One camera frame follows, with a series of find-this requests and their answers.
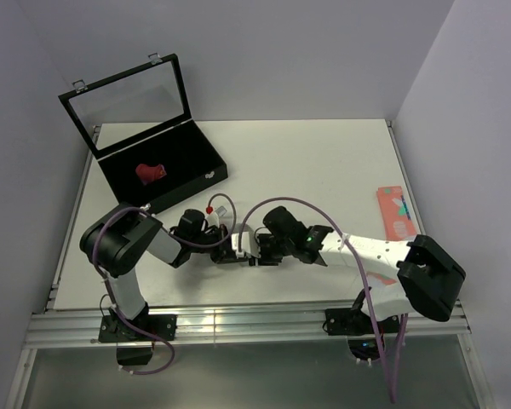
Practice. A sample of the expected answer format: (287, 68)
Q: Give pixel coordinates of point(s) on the black display case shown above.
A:
(142, 116)

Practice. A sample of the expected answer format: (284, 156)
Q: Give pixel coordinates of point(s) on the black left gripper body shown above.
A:
(217, 235)

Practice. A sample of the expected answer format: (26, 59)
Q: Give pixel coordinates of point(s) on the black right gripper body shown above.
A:
(272, 250)

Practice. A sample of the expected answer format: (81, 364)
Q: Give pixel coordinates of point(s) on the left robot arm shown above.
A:
(116, 243)

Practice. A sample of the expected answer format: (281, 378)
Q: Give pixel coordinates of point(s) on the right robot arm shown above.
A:
(426, 279)

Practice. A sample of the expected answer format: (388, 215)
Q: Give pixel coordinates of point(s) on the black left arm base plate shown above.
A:
(152, 328)

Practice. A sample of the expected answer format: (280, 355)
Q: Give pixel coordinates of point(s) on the aluminium frame rail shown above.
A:
(251, 323)

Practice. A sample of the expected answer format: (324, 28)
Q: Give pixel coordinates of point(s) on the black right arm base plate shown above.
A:
(349, 322)

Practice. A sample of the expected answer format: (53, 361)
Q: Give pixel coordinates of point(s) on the maroon sock with orange cuff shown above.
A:
(149, 174)

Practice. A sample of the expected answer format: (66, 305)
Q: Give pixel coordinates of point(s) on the pink patterned sock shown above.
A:
(396, 217)

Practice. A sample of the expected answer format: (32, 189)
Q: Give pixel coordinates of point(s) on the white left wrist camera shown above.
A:
(215, 215)

